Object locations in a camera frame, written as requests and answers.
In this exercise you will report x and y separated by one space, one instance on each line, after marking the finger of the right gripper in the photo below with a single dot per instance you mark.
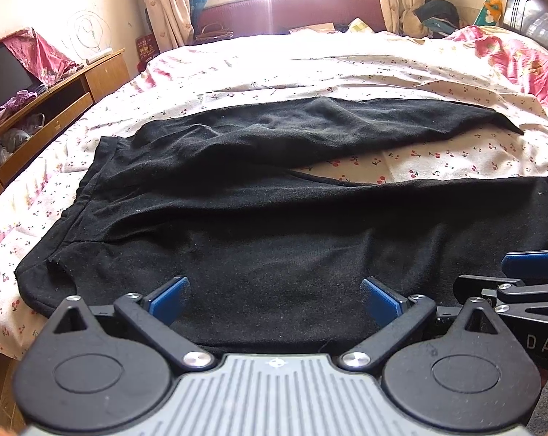
529 266
511 297

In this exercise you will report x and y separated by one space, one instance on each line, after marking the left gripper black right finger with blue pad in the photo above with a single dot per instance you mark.
454 369

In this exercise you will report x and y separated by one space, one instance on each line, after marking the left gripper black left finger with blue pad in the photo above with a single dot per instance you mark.
98 369

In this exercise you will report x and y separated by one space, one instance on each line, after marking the black pants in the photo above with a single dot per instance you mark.
275 257

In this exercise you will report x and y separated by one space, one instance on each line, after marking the pink floral quilt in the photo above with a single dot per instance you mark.
521 60

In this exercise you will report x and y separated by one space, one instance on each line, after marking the cherry print bed sheet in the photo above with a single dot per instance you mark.
257 69

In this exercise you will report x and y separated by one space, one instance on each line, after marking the wooden tv cabinet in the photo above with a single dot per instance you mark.
60 106

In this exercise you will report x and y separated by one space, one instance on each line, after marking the grey shoes on shelf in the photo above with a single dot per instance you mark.
16 136

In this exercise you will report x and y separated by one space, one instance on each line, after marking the dark clothes pile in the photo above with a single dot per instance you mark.
430 18

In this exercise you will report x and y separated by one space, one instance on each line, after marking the black television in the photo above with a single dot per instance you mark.
13 76

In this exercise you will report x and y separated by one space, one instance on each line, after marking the pink cloth on television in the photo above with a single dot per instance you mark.
40 58

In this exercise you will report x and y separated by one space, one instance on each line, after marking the brown handbag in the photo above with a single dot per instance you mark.
212 33

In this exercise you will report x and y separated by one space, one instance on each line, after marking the left beige curtain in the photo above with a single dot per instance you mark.
171 22

